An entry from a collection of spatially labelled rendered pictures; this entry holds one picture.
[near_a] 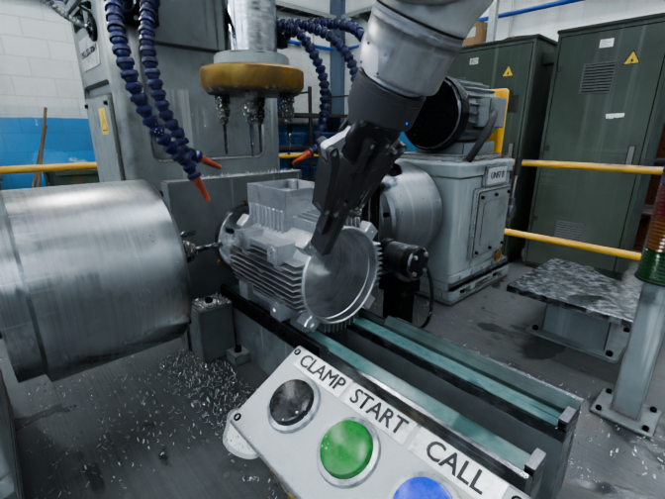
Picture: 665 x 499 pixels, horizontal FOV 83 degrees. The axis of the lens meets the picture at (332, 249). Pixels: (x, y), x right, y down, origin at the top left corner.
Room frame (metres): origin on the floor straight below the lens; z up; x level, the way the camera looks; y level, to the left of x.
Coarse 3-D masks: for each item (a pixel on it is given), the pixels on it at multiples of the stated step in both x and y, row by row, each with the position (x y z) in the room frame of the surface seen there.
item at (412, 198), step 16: (400, 160) 0.93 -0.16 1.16; (400, 176) 0.83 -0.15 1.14; (416, 176) 0.86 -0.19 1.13; (384, 192) 0.77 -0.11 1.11; (400, 192) 0.79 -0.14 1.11; (416, 192) 0.83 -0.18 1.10; (432, 192) 0.86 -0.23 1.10; (384, 208) 0.77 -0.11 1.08; (400, 208) 0.77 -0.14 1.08; (416, 208) 0.81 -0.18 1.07; (432, 208) 0.85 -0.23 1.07; (384, 224) 0.77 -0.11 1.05; (400, 224) 0.76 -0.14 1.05; (416, 224) 0.80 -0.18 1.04; (432, 224) 0.85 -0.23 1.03; (400, 240) 0.77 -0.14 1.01; (416, 240) 0.81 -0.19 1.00
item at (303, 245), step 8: (248, 216) 0.65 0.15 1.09; (240, 224) 0.64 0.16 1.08; (248, 224) 0.65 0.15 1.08; (360, 224) 0.60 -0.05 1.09; (368, 224) 0.59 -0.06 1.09; (368, 232) 0.59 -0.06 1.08; (376, 232) 0.60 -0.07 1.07; (304, 240) 0.52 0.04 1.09; (296, 248) 0.52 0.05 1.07; (304, 248) 0.50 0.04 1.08; (312, 248) 0.51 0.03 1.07; (368, 304) 0.59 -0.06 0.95; (304, 312) 0.52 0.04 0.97; (304, 320) 0.51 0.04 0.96; (312, 320) 0.51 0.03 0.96; (312, 328) 0.51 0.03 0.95
